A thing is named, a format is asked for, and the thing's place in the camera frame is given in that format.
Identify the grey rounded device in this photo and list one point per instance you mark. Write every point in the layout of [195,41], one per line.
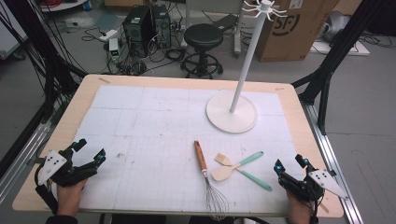
[336,25]

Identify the person's left hand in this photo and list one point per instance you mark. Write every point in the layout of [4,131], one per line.
[68,199]

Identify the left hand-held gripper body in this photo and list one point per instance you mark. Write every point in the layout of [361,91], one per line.
[53,166]

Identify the small white device green display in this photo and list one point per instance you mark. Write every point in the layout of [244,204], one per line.
[114,48]

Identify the white hook stand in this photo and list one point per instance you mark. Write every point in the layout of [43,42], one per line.
[232,119]

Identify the person's right hand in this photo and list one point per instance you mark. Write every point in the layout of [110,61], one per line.
[299,211]

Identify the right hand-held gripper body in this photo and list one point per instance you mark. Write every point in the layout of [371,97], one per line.
[311,185]

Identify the brown cardboard box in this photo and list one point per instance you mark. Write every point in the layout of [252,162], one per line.
[295,37]

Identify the slim black computer tower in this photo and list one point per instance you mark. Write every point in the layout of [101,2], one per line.
[162,26]

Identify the tan tape strip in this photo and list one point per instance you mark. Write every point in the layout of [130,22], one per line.
[104,80]

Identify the aluminium rail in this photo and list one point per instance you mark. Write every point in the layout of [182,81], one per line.
[21,161]
[333,165]

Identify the white flat board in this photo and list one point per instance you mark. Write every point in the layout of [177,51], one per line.
[358,49]

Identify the white grid mat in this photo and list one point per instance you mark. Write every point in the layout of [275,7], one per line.
[149,124]

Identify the black metal frame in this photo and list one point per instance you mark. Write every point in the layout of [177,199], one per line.
[31,37]
[339,46]

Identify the black round stool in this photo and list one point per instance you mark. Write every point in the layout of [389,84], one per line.
[203,35]

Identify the large black computer tower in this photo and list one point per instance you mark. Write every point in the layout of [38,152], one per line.
[138,29]

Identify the white power strip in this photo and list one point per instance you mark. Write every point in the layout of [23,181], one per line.
[108,35]

